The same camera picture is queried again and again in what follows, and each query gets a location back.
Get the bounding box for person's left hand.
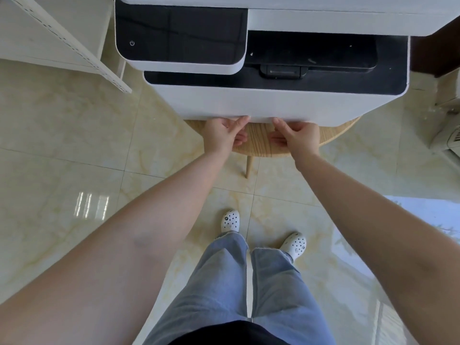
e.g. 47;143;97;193
202;116;251;156

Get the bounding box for round wooden table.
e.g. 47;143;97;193
184;116;362;180

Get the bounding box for person's right hand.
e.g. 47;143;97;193
269;117;321;161

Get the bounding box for white multifunction printer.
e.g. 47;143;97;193
114;0;460;127

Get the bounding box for person's left forearm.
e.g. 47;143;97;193
0;145;231;345

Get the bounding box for white right clog shoe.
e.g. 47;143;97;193
280;232;307;263

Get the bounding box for white metal shelf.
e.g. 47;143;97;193
0;0;133;94

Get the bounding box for person's right forearm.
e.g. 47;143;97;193
294;149;460;345

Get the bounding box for dark brown wooden furniture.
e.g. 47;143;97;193
410;18;460;78

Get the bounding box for light blue jeans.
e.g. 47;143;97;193
144;231;337;345

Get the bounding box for black shirt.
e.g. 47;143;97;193
169;320;288;345

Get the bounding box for white air conditioner unit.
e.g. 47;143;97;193
429;72;460;166

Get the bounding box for white left clog shoe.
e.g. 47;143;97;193
220;209;240;234

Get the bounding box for white clog shoe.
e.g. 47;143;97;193
280;232;307;263
220;209;240;234

